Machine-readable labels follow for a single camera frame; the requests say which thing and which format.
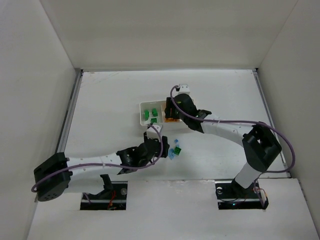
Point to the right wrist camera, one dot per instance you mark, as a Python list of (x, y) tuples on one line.
[(182, 89)]

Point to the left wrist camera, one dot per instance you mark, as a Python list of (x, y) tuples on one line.
[(154, 131)]

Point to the white divided plastic container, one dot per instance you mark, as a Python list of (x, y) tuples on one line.
[(160, 106)]

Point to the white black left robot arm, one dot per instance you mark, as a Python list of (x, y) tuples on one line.
[(61, 174)]

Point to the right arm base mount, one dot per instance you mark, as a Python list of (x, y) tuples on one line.
[(231, 196)]

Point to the light blue lego plate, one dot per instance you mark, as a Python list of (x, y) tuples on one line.
[(171, 154)]

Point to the aluminium rail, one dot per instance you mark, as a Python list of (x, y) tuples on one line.
[(68, 117), (266, 107)]

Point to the green lego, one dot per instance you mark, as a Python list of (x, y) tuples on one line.
[(154, 112)]

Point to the right aluminium rail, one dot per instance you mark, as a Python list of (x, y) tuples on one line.
[(266, 107)]

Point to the green square lego brick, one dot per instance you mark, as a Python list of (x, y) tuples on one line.
[(154, 120)]

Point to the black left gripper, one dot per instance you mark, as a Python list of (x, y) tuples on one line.
[(163, 146)]

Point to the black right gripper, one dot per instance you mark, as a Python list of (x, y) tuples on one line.
[(169, 110)]

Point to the left aluminium rail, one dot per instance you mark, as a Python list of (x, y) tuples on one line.
[(68, 117)]

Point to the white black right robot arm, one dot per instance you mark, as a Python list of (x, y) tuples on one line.
[(260, 146)]

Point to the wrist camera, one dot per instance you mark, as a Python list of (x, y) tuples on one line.
[(154, 131), (182, 89)]

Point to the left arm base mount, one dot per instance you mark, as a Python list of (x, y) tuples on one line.
[(112, 197)]

